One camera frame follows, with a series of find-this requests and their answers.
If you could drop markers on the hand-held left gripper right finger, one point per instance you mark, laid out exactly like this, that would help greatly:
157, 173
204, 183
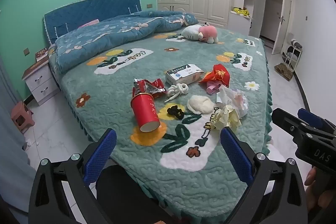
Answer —
233, 150

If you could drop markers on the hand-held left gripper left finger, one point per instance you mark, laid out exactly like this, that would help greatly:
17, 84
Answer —
101, 155

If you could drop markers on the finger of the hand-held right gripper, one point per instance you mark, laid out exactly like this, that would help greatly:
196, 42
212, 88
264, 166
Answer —
311, 116
283, 119

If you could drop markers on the yellow paper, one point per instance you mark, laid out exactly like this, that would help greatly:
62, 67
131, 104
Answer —
223, 119

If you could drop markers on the clear printed plastic packaging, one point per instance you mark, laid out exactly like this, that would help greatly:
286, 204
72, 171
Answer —
236, 100

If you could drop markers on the person's right hand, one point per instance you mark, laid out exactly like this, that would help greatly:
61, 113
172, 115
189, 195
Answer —
312, 179

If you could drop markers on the brown patterned doormat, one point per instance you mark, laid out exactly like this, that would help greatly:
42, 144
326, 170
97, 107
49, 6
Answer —
283, 71

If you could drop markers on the white round pad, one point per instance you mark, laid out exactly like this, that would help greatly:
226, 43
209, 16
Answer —
199, 104

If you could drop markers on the red paper cup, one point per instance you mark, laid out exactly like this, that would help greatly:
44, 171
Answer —
144, 111

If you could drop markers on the white shoe rack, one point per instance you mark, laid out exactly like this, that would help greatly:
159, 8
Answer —
294, 52

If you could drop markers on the pink ribbon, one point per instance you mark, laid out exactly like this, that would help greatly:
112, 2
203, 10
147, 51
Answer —
211, 87

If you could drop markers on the black hair scrunchie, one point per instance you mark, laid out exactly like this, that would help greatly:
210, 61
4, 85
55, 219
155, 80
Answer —
176, 111

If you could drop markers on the red and gold packet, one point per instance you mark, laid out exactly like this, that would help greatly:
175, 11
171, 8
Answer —
218, 74

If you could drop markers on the red snack wrapper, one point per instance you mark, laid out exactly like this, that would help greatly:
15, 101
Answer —
157, 86

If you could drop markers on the white medicine box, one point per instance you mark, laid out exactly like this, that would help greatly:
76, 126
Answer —
181, 75

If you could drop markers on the white nightstand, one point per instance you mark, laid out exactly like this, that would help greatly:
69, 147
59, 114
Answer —
42, 85

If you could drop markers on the small brown stool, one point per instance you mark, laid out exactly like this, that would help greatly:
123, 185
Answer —
19, 109

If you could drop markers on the white door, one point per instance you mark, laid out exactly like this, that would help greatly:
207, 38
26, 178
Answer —
283, 16

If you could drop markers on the yellow toy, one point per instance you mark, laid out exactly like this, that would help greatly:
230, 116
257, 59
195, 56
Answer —
240, 11

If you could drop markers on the small desk calendar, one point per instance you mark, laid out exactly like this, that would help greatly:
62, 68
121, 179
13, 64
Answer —
42, 54

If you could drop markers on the blue floral quilt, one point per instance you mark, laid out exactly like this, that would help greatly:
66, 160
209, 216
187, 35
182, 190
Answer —
105, 37

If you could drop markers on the pink and white plush toy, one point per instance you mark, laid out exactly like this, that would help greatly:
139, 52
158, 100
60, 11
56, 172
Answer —
202, 32

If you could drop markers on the pink pillow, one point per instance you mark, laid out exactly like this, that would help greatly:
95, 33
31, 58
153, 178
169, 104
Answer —
90, 23

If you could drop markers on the blue padded bed headboard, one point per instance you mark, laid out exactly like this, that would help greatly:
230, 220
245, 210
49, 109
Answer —
92, 11

